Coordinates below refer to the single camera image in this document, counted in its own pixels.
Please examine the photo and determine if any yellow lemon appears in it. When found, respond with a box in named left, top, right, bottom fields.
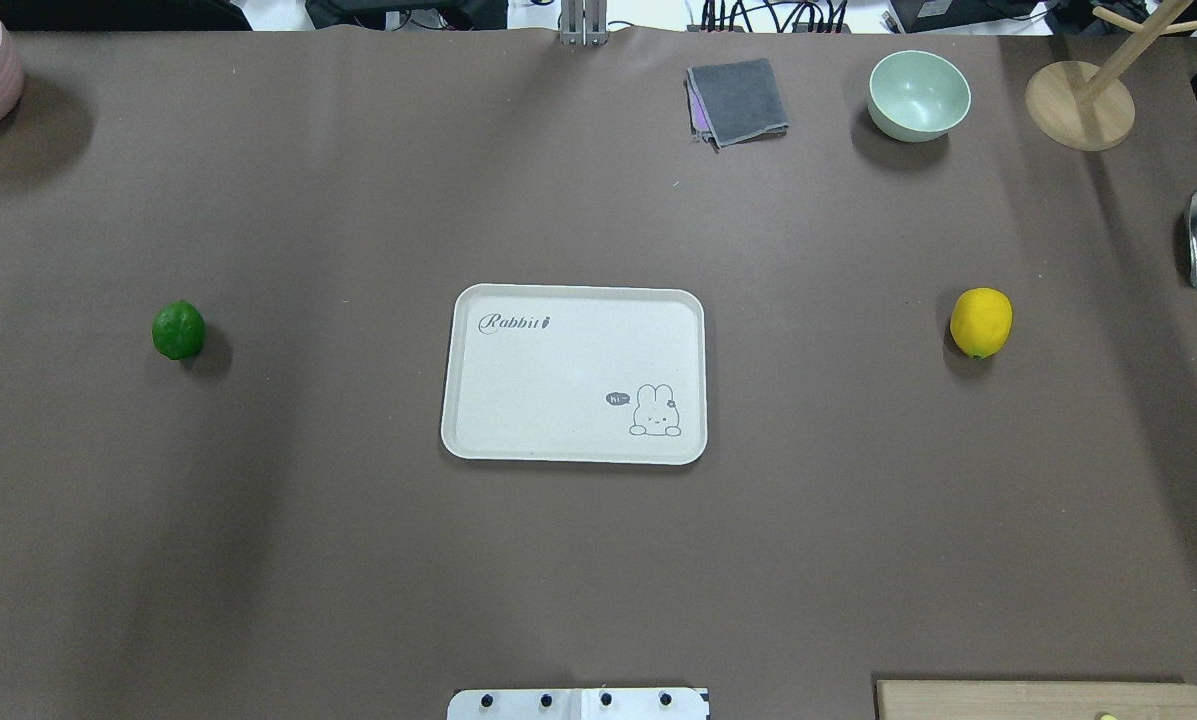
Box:
left=949, top=287, right=1014, bottom=359

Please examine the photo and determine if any green lemon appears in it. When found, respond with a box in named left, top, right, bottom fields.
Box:
left=151, top=300, right=206, bottom=361

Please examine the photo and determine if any cream rabbit tray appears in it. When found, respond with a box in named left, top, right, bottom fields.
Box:
left=440, top=283, right=707, bottom=466

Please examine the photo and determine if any folded grey cloth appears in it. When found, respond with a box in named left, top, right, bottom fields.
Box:
left=685, top=57, right=790, bottom=150

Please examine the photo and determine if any light green bowl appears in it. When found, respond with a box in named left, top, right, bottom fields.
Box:
left=867, top=50, right=972, bottom=144

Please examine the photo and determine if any wooden board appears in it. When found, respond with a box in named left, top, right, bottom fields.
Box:
left=876, top=679, right=1197, bottom=719

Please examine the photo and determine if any wooden stand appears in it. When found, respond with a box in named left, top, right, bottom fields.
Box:
left=1026, top=1, right=1197, bottom=152

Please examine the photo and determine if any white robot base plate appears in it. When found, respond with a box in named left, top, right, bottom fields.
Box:
left=446, top=687, right=711, bottom=719

